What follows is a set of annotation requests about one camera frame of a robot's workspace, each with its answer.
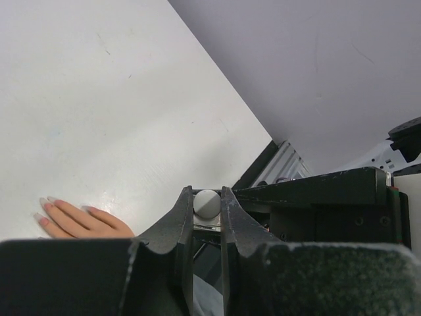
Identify clear nail polish bottle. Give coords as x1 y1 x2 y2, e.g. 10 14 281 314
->
193 190 221 233

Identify grey sleeved forearm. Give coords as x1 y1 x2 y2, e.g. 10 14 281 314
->
193 240 224 315

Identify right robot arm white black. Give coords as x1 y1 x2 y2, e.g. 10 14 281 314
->
234 118 420 246

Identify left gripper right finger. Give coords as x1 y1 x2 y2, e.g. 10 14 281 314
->
220 187 420 315

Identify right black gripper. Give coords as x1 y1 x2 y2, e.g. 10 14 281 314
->
234 167 411 247

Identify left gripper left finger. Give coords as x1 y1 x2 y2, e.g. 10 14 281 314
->
1 186 193 315

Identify person hand long nails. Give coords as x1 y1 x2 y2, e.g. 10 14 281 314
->
34 197 135 239

